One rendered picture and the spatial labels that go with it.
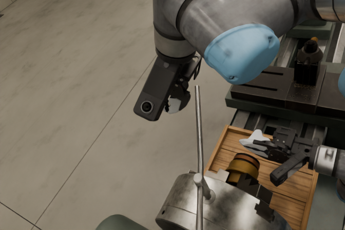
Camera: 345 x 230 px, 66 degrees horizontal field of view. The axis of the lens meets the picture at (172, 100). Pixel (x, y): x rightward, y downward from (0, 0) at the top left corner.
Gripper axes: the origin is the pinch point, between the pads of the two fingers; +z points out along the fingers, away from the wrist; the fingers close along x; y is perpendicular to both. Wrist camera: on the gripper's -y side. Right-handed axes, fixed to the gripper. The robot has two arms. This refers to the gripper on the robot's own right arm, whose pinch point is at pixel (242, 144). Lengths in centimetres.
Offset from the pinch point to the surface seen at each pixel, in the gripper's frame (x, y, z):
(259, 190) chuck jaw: 11.7, -16.6, -11.5
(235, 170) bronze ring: 4.9, -10.9, -2.7
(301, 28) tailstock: -17, 81, 1
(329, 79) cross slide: -11.6, 43.0, -17.3
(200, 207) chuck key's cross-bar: 23.6, -27.9, -5.2
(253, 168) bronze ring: 3.0, -7.8, -6.5
